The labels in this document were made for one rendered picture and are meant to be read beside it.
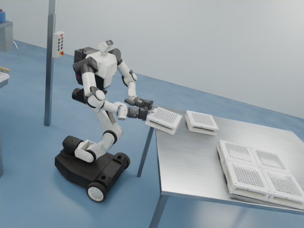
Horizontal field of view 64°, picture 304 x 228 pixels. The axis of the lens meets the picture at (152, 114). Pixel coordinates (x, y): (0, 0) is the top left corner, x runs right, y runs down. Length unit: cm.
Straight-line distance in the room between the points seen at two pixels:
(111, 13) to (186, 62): 190
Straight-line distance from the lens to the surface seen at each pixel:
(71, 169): 252
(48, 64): 303
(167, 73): 565
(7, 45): 236
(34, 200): 250
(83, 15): 582
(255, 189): 166
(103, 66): 198
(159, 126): 194
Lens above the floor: 188
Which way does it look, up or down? 28 degrees down
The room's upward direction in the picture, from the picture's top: 15 degrees clockwise
